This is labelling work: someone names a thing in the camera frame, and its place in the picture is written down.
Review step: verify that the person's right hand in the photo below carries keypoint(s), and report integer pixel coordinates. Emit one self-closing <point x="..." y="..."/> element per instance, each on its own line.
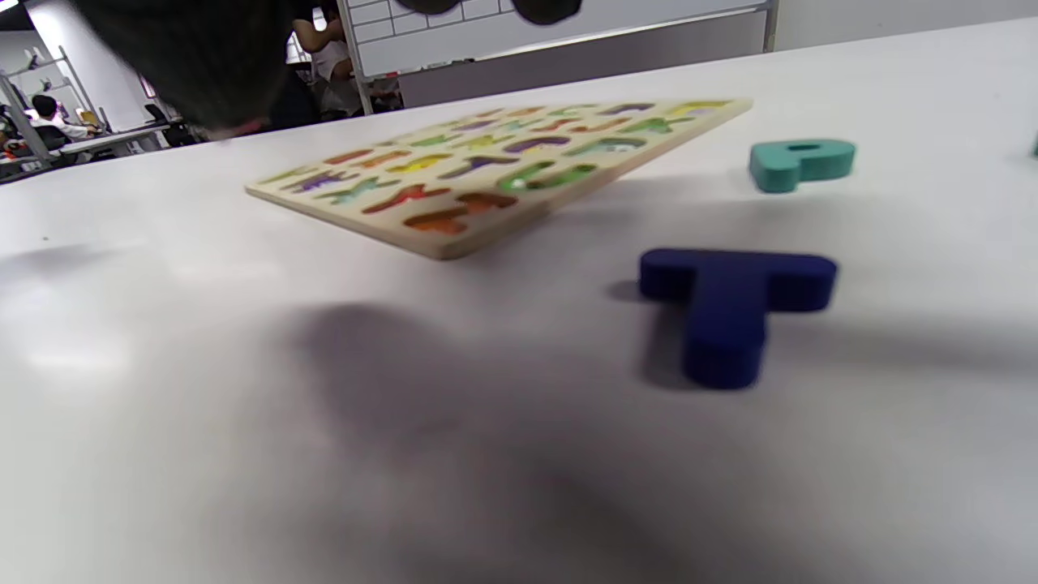
<point x="203" y="57"/>

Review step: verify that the wooden alphabet puzzle board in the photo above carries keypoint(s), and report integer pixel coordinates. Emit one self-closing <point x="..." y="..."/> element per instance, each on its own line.
<point x="478" y="174"/>

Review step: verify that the dark blue T-shaped letter block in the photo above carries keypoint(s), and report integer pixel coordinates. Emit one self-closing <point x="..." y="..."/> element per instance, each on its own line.
<point x="726" y="300"/>

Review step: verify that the teal P-shaped letter block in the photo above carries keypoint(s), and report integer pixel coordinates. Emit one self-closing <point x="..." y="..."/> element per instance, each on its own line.
<point x="778" y="166"/>

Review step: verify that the grey office desk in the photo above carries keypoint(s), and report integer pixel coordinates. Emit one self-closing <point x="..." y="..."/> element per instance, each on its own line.
<point x="113" y="138"/>

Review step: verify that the whiteboard on metal stand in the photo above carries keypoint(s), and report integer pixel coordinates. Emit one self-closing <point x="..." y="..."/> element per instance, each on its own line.
<point x="568" y="40"/>

